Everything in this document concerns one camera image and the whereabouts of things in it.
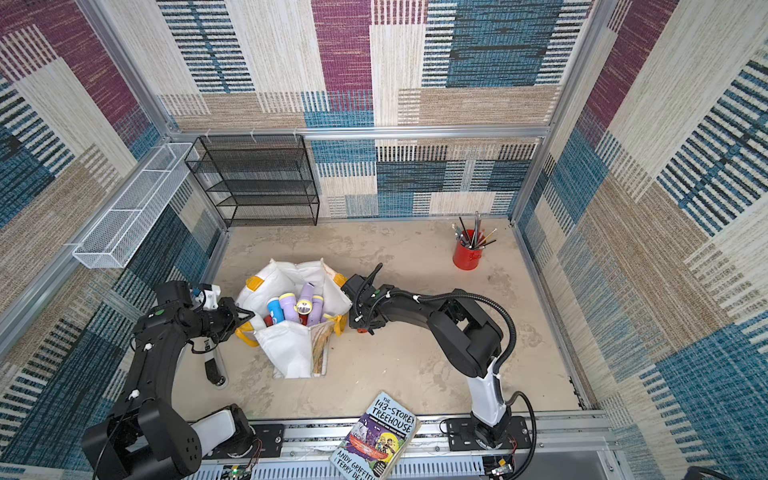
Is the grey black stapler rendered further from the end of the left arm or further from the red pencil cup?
the red pencil cup

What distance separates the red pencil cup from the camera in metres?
1.01

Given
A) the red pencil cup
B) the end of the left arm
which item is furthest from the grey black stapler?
the red pencil cup
